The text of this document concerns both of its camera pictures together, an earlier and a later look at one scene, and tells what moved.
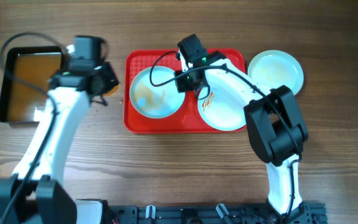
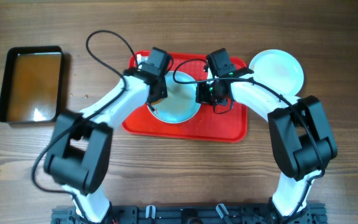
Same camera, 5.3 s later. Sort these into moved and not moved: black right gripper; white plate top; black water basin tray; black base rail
Moved: white plate top; black right gripper
Not moved: black water basin tray; black base rail
